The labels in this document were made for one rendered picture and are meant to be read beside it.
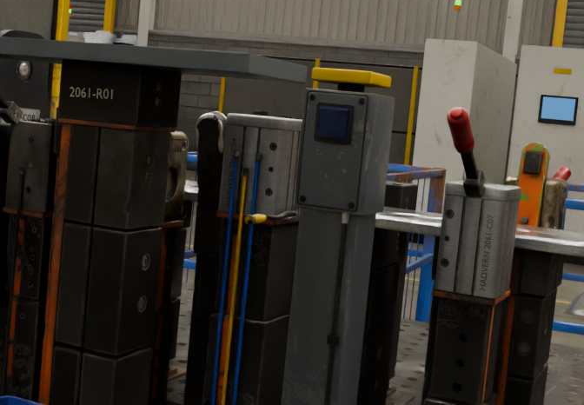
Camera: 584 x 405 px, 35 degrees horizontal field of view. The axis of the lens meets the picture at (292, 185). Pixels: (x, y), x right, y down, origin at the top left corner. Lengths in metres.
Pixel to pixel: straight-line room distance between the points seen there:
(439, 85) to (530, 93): 0.86
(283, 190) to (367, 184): 0.23
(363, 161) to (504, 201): 0.19
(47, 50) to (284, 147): 0.28
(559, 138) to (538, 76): 0.62
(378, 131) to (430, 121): 8.31
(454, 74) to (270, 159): 8.12
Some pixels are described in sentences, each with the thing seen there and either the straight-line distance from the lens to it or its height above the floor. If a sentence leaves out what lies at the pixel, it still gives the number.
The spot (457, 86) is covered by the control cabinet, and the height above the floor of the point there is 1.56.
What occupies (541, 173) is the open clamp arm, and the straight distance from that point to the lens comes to 1.31.
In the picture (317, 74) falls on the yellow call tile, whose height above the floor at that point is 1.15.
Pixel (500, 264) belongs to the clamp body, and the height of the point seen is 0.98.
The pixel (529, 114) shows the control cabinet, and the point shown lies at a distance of 9.06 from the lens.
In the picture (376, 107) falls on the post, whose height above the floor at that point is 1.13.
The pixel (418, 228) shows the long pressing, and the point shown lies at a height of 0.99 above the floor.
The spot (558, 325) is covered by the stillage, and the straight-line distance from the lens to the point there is 3.01.
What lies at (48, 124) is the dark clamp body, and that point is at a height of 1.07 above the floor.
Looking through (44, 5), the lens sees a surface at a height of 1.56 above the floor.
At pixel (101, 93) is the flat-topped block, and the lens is 0.98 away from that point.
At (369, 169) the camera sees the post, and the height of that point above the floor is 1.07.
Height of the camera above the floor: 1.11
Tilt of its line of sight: 4 degrees down
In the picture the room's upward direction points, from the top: 6 degrees clockwise
